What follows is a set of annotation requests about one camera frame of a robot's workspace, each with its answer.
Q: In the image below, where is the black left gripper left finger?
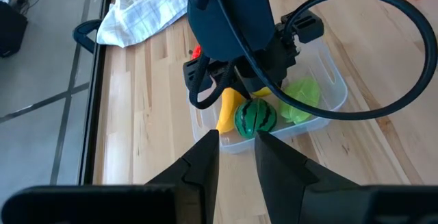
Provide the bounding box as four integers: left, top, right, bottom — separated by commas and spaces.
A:
145, 129, 220, 224

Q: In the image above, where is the striped green toy watermelon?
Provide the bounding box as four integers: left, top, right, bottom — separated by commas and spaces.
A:
234, 97, 278, 140

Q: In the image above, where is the green toy starfruit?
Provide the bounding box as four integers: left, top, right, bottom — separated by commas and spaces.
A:
278, 77, 322, 125

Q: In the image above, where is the clear plastic tupperware container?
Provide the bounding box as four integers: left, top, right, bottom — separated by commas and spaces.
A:
186, 37, 349, 155

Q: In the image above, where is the black aluminium rig frame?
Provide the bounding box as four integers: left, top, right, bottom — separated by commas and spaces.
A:
77, 0, 138, 186

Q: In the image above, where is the black floor case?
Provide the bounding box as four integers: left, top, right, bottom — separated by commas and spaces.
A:
0, 0, 29, 59

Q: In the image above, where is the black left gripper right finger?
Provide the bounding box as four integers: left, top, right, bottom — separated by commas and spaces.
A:
254, 130, 369, 224

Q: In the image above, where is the black frame handle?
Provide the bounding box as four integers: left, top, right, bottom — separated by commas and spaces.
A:
72, 18, 103, 55

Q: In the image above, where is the red toy tomato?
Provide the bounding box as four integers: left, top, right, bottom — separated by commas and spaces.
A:
190, 44, 203, 61

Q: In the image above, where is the thick black smooth cable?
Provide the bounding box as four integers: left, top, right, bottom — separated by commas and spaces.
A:
215, 0, 438, 121

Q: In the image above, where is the yellow toy banana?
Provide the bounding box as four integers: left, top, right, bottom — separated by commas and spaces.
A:
216, 87, 246, 135

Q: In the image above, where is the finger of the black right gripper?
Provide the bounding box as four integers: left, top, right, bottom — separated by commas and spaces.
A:
280, 9, 325, 45
182, 59, 223, 94

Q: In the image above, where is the black braided cable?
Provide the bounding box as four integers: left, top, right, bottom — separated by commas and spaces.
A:
188, 53, 237, 110

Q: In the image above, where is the white checked cloth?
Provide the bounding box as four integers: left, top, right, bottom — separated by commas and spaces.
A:
96, 0, 191, 49

